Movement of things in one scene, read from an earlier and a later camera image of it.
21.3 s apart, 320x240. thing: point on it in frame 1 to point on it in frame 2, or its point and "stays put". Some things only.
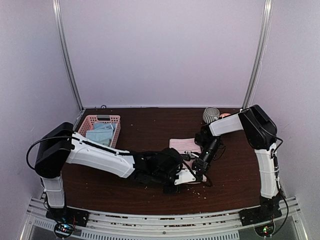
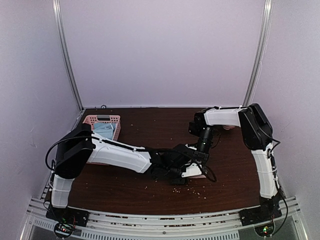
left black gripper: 167,190 to 174,181
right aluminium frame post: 267,16 stays put
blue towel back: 102,132 stays put
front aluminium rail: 217,226 stays put
